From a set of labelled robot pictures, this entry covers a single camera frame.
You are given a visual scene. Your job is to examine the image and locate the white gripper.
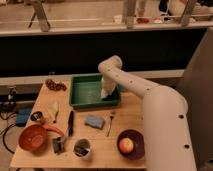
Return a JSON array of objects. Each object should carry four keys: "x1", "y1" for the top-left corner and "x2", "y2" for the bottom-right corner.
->
[{"x1": 101, "y1": 76, "x2": 116, "y2": 99}]

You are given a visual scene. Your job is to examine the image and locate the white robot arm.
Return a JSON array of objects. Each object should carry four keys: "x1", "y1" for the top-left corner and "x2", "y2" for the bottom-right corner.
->
[{"x1": 98, "y1": 55, "x2": 197, "y2": 171}]

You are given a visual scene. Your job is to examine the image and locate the blue folded towel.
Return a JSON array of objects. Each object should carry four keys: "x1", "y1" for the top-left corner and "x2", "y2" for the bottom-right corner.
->
[{"x1": 85, "y1": 115, "x2": 105, "y2": 129}]

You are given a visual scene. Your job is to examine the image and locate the purple bowl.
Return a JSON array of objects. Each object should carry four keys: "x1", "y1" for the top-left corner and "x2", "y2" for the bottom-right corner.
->
[{"x1": 117, "y1": 129, "x2": 145, "y2": 160}]

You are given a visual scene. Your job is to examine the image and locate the orange bowl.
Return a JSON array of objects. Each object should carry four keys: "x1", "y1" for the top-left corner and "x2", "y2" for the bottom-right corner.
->
[{"x1": 18, "y1": 124, "x2": 47, "y2": 152}]

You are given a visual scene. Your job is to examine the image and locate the green plastic tray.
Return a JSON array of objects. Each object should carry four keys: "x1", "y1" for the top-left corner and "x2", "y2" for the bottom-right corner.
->
[{"x1": 69, "y1": 74, "x2": 121, "y2": 110}]

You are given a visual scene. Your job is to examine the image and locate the silver fork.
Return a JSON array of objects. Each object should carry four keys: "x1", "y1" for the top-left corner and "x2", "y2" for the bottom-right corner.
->
[{"x1": 106, "y1": 111, "x2": 115, "y2": 137}]

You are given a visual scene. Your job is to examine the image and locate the bunch of red grapes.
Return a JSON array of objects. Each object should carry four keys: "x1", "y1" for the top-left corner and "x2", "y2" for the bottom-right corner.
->
[{"x1": 45, "y1": 79, "x2": 67, "y2": 91}]

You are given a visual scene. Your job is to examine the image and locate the yellow banana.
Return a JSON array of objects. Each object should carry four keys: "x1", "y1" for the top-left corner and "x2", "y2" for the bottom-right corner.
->
[{"x1": 47, "y1": 101, "x2": 59, "y2": 123}]

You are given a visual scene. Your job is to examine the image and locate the red yellow apple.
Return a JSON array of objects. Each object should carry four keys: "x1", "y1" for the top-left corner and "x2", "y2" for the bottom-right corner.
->
[{"x1": 119, "y1": 138, "x2": 134, "y2": 154}]

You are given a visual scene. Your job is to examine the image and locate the orange carrot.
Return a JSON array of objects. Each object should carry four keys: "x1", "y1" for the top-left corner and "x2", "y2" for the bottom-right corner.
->
[{"x1": 43, "y1": 124, "x2": 64, "y2": 136}]

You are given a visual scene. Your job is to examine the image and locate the black binder clip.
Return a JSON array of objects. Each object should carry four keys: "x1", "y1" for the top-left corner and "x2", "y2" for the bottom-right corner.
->
[{"x1": 52, "y1": 137, "x2": 65, "y2": 154}]

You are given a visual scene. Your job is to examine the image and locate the blue box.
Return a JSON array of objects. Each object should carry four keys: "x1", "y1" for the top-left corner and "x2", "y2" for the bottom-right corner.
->
[{"x1": 15, "y1": 108, "x2": 32, "y2": 127}]

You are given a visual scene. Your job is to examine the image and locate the black handled knife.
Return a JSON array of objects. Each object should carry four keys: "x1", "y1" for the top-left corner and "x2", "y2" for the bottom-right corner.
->
[{"x1": 67, "y1": 111, "x2": 74, "y2": 136}]

